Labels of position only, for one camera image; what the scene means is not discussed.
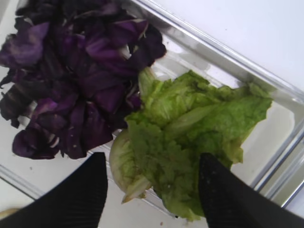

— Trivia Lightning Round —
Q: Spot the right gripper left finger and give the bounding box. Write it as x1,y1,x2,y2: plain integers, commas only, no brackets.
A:
0,152,107,228

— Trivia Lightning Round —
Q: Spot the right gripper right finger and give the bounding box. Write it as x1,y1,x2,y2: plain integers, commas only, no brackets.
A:
199,153,304,228

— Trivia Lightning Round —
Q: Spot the green lettuce pile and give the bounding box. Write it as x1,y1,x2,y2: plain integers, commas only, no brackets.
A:
109,68,272,221

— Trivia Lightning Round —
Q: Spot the purple cabbage pile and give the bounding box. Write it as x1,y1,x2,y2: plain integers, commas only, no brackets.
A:
0,0,166,160

